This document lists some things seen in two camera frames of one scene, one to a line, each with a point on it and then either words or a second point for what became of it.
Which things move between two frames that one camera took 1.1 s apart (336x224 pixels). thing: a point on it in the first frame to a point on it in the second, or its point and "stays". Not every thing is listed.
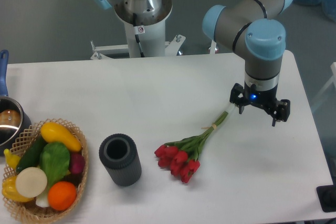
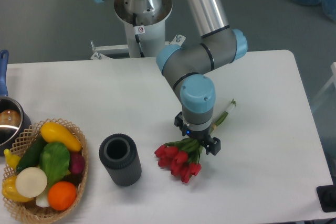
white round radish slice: (31, 182) stays
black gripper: (277, 109) to (211, 144)
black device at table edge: (327, 196) stays
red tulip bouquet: (181, 156) stays
